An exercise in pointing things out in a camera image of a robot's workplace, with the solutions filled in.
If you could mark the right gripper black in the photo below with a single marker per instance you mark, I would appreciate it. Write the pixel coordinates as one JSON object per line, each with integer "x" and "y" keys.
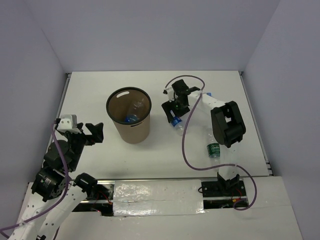
{"x": 168, "y": 106}

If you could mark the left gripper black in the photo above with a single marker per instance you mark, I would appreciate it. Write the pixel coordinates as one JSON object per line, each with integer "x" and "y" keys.
{"x": 97, "y": 136}

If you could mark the green label bottle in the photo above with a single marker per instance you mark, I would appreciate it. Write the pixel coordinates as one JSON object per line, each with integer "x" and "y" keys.
{"x": 212, "y": 147}

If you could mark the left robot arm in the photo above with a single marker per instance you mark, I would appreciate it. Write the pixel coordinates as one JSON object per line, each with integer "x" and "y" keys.
{"x": 54, "y": 195}

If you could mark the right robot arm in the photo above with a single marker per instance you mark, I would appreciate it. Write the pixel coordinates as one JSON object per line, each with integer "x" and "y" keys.
{"x": 227, "y": 125}

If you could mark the brown bin with black rim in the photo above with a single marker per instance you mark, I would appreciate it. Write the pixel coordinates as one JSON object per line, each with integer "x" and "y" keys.
{"x": 117, "y": 105}

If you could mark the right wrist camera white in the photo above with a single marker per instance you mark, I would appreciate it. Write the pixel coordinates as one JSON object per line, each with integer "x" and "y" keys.
{"x": 170, "y": 93}

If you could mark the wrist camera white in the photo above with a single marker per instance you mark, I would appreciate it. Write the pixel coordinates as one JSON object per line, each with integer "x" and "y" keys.
{"x": 170, "y": 93}
{"x": 67, "y": 122}

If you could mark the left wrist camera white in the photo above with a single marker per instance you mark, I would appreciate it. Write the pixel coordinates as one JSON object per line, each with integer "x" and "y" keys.
{"x": 67, "y": 122}

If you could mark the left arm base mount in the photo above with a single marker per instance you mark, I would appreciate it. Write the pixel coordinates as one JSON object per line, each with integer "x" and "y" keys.
{"x": 101, "y": 201}

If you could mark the silver foil covered rail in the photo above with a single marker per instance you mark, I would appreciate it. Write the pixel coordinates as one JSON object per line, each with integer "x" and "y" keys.
{"x": 157, "y": 198}

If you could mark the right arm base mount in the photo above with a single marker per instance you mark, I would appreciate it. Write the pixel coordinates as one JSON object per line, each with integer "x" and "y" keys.
{"x": 215, "y": 198}

